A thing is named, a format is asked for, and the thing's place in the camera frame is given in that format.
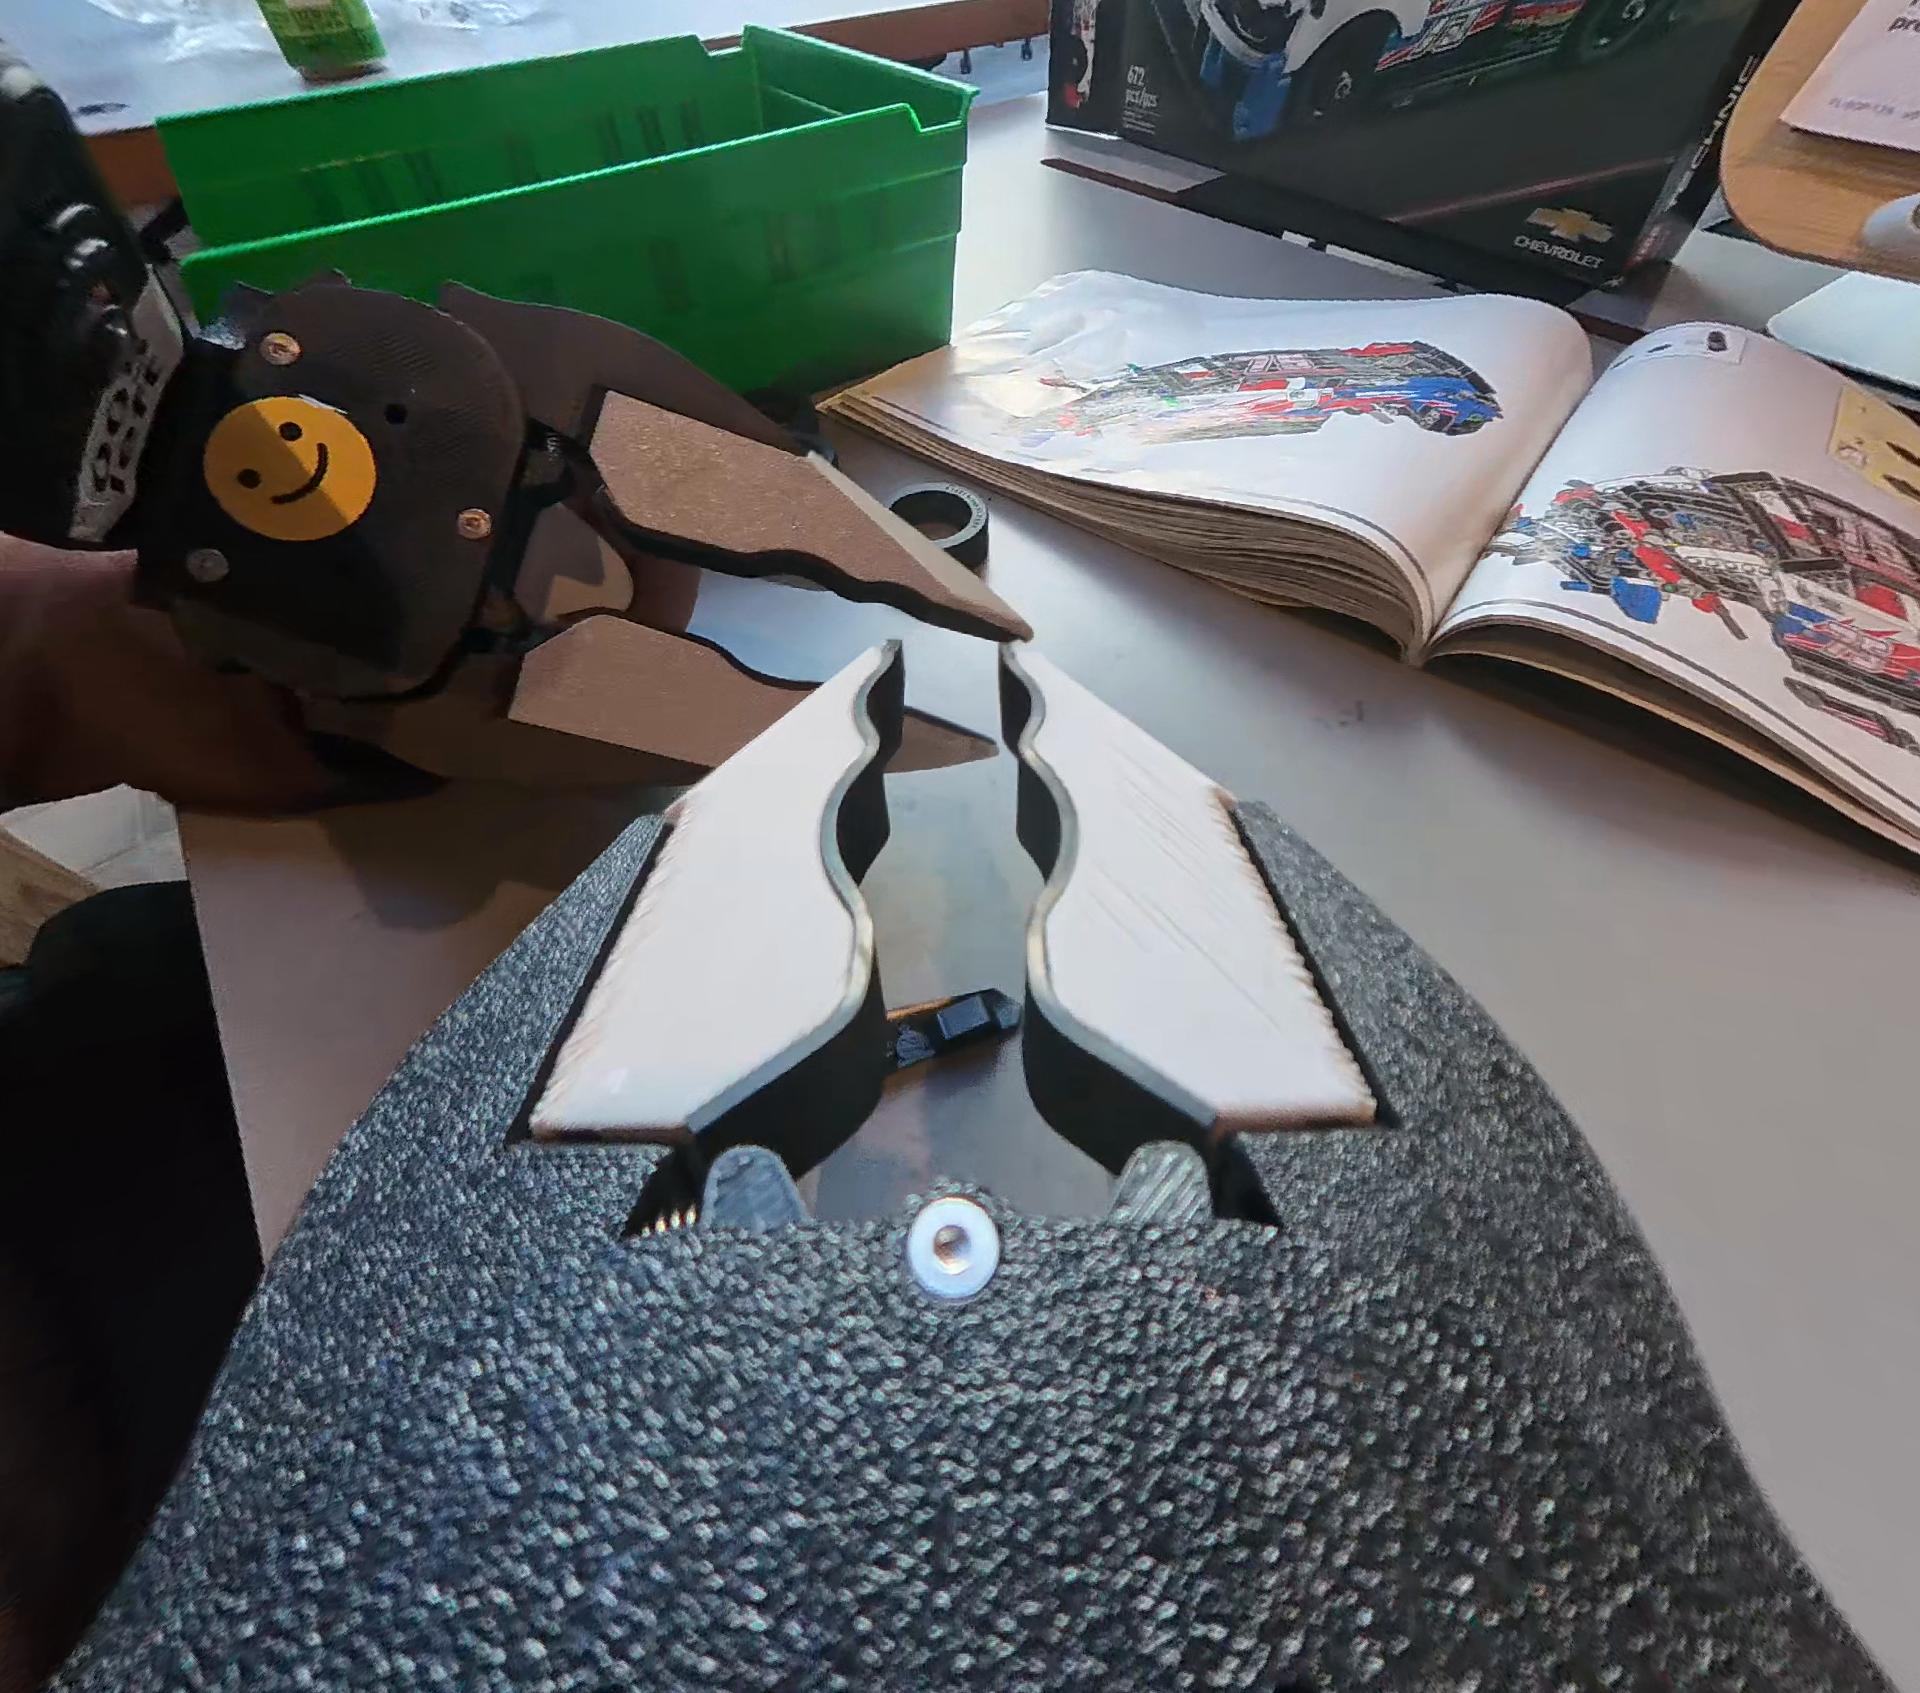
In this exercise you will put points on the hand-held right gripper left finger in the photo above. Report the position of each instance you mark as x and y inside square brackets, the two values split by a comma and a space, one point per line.
[720, 942]

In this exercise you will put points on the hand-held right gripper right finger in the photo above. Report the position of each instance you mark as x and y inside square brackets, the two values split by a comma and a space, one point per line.
[1185, 942]

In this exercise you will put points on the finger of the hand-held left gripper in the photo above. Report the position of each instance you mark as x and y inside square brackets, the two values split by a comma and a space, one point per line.
[720, 478]
[631, 703]

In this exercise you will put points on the small black brick part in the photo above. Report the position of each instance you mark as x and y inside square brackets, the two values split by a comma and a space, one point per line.
[960, 1020]

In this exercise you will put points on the green parts bin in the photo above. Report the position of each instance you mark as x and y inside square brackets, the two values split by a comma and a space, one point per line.
[674, 223]

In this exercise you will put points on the grey desk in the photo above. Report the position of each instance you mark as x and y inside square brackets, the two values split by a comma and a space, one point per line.
[1501, 899]

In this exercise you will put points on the person's left hand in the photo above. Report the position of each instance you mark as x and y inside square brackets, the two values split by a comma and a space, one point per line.
[91, 689]

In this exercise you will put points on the black rubber tyre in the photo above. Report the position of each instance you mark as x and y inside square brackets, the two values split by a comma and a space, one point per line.
[975, 538]

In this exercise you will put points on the open instruction booklet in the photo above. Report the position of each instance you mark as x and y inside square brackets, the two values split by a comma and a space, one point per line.
[1274, 492]

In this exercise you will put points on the person's brown clothed body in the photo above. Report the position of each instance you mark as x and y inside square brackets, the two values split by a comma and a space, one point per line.
[105, 1272]

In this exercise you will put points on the black race car set box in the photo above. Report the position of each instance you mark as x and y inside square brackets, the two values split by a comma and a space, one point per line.
[1351, 163]

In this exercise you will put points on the wooden document stand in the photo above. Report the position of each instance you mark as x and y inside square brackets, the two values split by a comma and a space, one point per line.
[1771, 178]

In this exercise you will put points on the white instruction paper sheet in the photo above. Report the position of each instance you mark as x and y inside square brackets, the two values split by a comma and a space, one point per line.
[1875, 73]

